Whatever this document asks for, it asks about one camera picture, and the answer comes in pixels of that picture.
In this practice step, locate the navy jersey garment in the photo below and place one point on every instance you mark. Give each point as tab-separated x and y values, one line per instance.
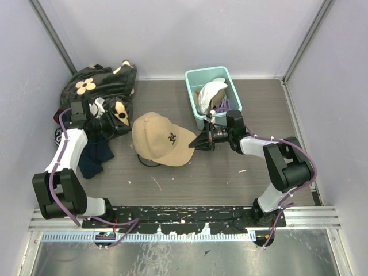
95	153

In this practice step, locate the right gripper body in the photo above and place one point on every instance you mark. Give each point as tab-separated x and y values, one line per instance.
219	135

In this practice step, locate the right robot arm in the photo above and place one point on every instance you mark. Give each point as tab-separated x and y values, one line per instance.
289	167

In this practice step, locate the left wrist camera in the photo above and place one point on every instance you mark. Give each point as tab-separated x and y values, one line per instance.
96	108

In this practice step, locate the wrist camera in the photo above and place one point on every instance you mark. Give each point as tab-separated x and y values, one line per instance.
211	116
96	108

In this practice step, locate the white cap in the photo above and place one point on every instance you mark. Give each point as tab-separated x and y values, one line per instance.
214	85

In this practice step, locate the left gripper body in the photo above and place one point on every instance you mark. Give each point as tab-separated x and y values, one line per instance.
107	125

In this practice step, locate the purple cap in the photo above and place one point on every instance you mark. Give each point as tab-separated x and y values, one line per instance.
223	106

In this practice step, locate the tan cap black logo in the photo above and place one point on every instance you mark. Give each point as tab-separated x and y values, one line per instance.
156	138

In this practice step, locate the aluminium front rail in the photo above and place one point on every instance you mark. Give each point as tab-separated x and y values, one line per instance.
298	217

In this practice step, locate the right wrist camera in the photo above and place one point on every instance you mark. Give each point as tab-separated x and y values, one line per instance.
211	116

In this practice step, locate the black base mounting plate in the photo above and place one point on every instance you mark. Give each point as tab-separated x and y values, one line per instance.
190	219

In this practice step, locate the black floral fleece blanket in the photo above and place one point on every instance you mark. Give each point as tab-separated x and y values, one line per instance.
115	87

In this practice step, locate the teal plastic bin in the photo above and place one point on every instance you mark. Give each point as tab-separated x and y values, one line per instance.
196	79

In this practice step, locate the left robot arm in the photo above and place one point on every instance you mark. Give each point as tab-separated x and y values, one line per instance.
58	190

